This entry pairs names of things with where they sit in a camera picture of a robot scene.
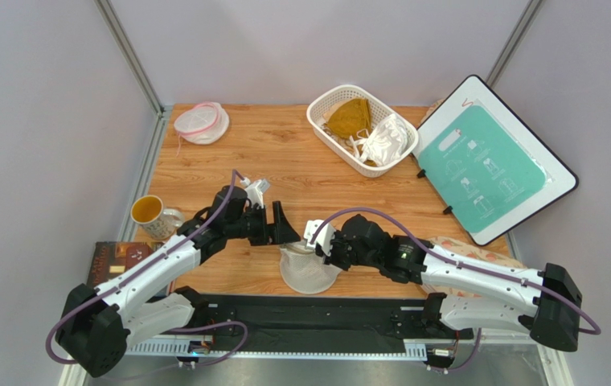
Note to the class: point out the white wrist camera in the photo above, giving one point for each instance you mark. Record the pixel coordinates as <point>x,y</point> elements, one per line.
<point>255,191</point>
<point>318,236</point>

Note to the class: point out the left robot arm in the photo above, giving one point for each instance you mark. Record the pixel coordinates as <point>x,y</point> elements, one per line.
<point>99,324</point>

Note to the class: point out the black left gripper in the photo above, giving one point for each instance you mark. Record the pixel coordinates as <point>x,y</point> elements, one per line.
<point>280,232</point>

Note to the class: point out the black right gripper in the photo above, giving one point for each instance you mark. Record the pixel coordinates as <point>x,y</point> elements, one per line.
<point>334,252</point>

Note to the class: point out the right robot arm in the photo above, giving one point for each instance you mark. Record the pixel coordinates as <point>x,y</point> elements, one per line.
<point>544,304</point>

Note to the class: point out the patterned mug with tea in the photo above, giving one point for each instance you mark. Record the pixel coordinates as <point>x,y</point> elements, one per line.
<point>155,218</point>

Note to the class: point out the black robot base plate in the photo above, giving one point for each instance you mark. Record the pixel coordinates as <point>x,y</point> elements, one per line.
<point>326,323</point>

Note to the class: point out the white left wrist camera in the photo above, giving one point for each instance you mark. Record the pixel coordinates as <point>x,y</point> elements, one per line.
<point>255,191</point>

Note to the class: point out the white slotted cable duct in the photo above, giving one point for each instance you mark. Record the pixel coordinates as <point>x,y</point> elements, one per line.
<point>205,347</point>

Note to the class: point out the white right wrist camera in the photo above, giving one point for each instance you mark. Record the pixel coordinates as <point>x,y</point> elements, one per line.
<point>318,236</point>

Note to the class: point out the white teal folding board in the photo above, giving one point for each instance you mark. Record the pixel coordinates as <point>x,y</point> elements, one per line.
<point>490,169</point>

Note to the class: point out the white bra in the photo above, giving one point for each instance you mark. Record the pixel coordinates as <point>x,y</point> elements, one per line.
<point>382,145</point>

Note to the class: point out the white plastic basket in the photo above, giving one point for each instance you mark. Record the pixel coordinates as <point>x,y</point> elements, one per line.
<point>341,146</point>

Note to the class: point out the mustard yellow bra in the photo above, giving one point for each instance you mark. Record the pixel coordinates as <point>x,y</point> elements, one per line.
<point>358,121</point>

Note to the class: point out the white pink-trimmed mesh laundry bag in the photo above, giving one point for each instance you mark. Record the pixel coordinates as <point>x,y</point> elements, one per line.
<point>201,125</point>

